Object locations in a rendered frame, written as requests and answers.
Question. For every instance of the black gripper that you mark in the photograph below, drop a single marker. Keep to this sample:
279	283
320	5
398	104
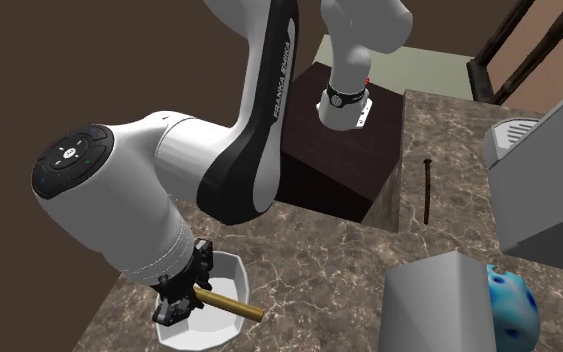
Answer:
188	278

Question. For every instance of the brass cylindrical rod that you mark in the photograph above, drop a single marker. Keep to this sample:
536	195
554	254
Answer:
234	307

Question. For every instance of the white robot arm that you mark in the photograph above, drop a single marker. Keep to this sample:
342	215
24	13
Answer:
130	195

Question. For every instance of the white octagonal bowl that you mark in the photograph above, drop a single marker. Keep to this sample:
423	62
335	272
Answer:
227	278

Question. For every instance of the dark brown robot stand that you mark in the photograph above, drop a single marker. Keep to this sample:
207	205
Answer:
339	161

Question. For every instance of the grey box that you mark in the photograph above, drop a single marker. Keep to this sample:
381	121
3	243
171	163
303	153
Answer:
432	307

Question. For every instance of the thin dark brown stick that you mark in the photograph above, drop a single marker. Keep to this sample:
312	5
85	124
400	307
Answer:
427	190

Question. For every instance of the blue spotted round object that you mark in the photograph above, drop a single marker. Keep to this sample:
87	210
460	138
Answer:
512	312

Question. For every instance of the dark wooden chair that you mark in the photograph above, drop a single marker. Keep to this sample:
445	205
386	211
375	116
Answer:
486	73

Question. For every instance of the grey boxy appliance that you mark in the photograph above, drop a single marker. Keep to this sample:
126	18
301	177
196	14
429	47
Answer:
544	185

